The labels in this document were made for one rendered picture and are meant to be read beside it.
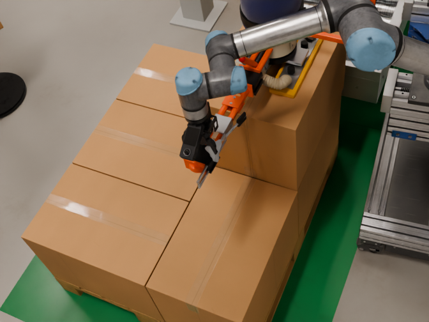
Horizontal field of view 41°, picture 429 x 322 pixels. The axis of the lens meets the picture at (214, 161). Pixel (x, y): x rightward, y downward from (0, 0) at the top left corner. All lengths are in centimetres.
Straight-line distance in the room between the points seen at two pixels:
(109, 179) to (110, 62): 143
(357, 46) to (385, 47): 7
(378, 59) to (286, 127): 57
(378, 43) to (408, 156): 142
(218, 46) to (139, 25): 240
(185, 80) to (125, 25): 252
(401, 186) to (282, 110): 91
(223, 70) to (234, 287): 91
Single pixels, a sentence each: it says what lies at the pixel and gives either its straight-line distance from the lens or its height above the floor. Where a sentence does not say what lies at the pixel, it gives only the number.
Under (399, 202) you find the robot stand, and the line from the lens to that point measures 275.
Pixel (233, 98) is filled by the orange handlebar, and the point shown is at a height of 109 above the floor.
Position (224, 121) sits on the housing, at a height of 109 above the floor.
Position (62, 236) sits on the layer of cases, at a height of 54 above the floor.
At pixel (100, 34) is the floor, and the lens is 404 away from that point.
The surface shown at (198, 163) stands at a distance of 179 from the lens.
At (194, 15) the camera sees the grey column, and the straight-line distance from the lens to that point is 390.
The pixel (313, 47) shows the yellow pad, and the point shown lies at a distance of 227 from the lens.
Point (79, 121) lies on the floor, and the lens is 355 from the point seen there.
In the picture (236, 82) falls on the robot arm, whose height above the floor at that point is 140.
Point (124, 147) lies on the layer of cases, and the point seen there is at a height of 54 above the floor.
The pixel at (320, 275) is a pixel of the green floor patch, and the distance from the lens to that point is 278.
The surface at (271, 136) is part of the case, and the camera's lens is 211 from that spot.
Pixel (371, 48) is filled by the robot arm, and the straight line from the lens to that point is 155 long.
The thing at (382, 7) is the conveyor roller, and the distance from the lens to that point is 310.
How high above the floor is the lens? 253
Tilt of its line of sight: 54 degrees down
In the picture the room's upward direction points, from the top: 13 degrees counter-clockwise
